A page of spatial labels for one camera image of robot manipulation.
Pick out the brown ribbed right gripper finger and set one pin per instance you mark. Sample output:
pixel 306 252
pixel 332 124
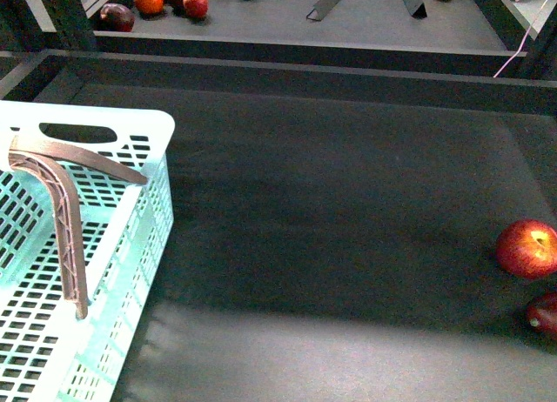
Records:
pixel 77 155

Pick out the brown ribbed left gripper finger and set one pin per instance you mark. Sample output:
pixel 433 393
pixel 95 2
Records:
pixel 67 223

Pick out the light blue plastic basket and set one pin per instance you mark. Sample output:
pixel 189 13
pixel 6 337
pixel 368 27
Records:
pixel 47 353

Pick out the red yellow apple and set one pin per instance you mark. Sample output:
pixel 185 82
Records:
pixel 527 249

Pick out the red apple on shelf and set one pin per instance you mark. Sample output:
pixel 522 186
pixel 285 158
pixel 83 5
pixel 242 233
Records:
pixel 196 9

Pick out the dark red apple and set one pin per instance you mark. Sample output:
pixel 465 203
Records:
pixel 541 314

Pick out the dark purple fruit on shelf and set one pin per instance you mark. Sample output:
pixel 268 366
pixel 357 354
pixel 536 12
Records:
pixel 117 17

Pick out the orange red fruit on shelf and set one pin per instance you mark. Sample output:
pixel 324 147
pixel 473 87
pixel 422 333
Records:
pixel 149 7

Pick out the black metal shelf frame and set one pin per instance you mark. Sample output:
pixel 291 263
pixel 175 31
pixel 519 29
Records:
pixel 145 59

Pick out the black metal bracket right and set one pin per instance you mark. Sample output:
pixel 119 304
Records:
pixel 415 8

